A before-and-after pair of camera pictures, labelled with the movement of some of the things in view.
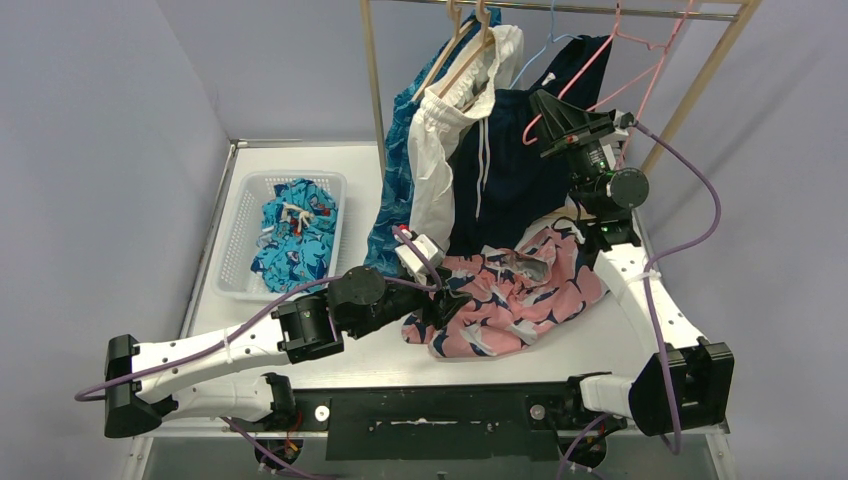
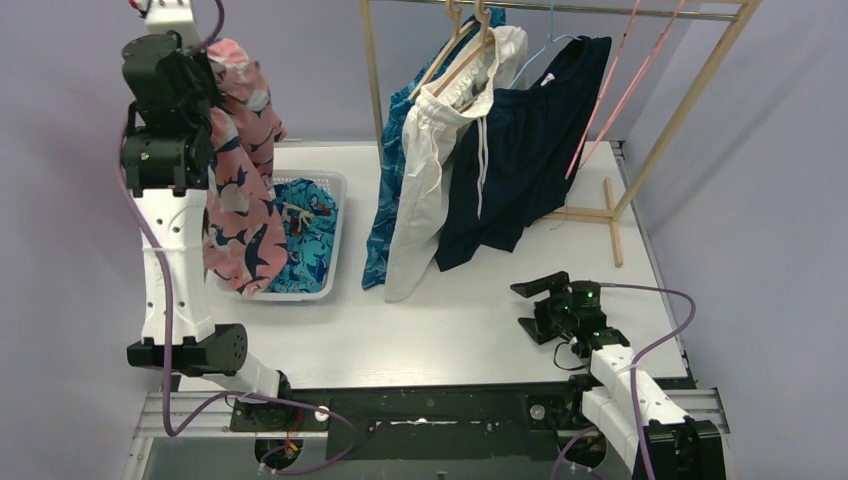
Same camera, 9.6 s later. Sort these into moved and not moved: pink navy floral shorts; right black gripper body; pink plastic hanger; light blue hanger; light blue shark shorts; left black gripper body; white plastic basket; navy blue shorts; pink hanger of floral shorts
Moved: pink navy floral shorts; white plastic basket; pink plastic hanger; left black gripper body; pink hanger of floral shorts; right black gripper body
Not moved: navy blue shorts; light blue shark shorts; light blue hanger
